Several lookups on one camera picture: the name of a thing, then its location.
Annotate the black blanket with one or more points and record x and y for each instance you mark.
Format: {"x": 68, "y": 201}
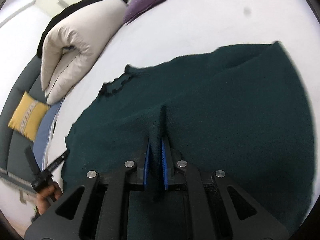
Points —
{"x": 62, "y": 15}

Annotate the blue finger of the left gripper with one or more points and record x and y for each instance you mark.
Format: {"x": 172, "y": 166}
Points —
{"x": 57, "y": 162}
{"x": 31, "y": 160}

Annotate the rolled beige duvet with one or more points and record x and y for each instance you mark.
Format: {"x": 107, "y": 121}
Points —
{"x": 72, "y": 46}

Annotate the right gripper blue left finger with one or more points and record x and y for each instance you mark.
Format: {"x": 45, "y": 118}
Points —
{"x": 146, "y": 163}

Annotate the grey upholstered headboard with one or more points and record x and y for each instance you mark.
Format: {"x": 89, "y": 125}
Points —
{"x": 13, "y": 142}

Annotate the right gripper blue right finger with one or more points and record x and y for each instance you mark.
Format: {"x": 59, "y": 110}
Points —
{"x": 166, "y": 162}

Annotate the blue pillow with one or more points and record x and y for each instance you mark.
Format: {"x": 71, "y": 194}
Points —
{"x": 44, "y": 135}

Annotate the dark green knit sweater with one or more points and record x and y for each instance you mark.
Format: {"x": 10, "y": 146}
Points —
{"x": 241, "y": 109}

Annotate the yellow cushion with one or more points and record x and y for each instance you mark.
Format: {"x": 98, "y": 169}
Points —
{"x": 27, "y": 116}

